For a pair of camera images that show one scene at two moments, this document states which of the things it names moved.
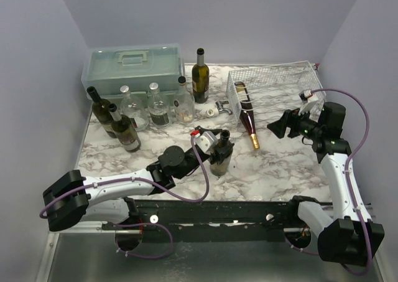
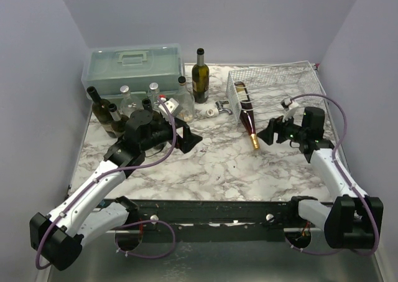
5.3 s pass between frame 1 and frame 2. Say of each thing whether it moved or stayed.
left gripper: moved
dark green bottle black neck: stayed
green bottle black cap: moved
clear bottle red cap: stayed
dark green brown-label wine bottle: stayed
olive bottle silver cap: stayed
